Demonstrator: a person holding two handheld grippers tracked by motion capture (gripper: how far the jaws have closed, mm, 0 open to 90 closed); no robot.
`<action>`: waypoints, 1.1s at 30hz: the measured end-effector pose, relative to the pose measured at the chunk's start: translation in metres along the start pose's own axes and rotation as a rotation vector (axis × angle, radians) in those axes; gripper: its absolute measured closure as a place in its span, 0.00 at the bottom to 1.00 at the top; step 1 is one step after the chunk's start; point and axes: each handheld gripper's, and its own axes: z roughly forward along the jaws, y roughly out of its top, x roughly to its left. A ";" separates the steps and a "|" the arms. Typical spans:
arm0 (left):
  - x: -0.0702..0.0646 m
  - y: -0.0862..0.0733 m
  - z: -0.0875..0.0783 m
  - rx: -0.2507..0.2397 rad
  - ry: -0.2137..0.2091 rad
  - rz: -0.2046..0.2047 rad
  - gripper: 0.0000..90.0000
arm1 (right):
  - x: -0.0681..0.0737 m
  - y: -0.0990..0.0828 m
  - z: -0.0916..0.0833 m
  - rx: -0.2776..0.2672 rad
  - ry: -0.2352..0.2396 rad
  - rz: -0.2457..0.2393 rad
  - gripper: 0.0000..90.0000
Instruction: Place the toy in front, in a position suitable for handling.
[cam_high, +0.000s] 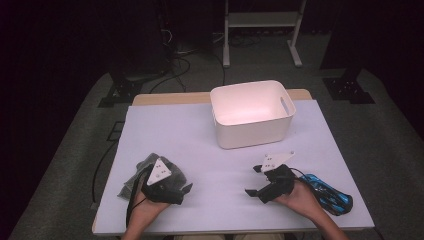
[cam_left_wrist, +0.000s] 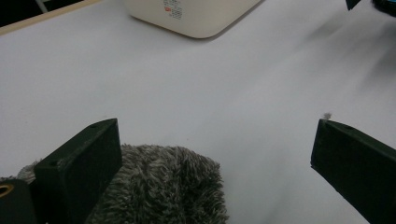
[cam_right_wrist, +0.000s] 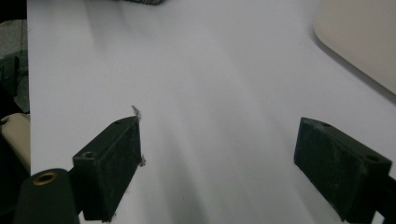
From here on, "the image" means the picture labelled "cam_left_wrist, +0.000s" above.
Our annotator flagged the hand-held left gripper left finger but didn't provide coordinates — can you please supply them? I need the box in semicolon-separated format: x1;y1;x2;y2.
29;118;123;224

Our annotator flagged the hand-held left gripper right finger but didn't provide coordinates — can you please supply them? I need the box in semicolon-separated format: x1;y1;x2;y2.
310;119;396;224

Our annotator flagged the grey fuzzy sock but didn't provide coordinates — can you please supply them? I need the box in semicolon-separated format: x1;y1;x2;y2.
0;143;230;224

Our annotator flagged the white table mat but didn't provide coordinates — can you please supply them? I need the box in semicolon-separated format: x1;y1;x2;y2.
0;0;396;224

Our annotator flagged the white plastic bin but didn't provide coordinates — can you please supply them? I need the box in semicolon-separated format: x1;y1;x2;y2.
120;0;262;39

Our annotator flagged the wooden table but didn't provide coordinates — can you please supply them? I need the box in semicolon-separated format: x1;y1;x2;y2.
0;0;104;36

